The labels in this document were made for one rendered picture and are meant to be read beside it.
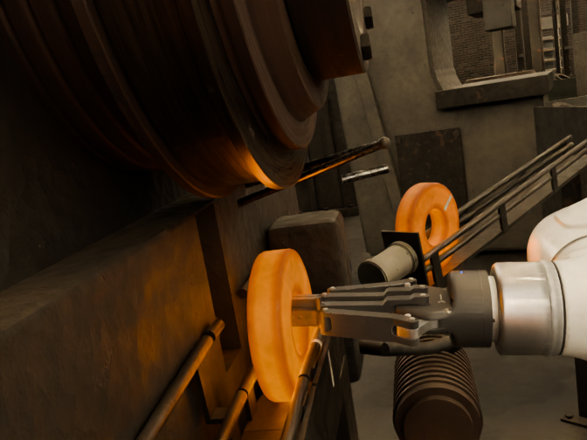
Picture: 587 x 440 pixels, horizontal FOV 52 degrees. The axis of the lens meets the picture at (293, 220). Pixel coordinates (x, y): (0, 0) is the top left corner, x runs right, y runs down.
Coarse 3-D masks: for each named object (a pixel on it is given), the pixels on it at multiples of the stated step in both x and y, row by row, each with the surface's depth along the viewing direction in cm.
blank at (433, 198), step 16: (416, 192) 103; (432, 192) 105; (448, 192) 108; (400, 208) 103; (416, 208) 102; (432, 208) 105; (448, 208) 108; (400, 224) 102; (416, 224) 102; (432, 224) 110; (448, 224) 109; (432, 240) 109
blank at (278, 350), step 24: (264, 264) 59; (288, 264) 61; (264, 288) 57; (288, 288) 60; (264, 312) 56; (288, 312) 59; (264, 336) 56; (288, 336) 58; (312, 336) 67; (264, 360) 56; (288, 360) 57; (264, 384) 57; (288, 384) 57
